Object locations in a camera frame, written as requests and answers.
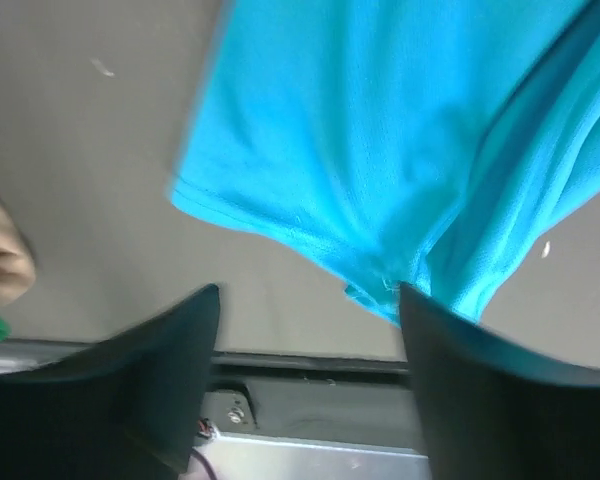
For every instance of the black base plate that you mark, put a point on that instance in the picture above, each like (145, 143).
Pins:
(344, 400)

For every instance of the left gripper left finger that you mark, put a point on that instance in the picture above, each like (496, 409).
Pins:
(125, 408)

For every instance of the teal t shirt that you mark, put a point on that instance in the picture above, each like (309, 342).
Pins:
(352, 147)

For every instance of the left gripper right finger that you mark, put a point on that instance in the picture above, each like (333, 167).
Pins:
(492, 409)

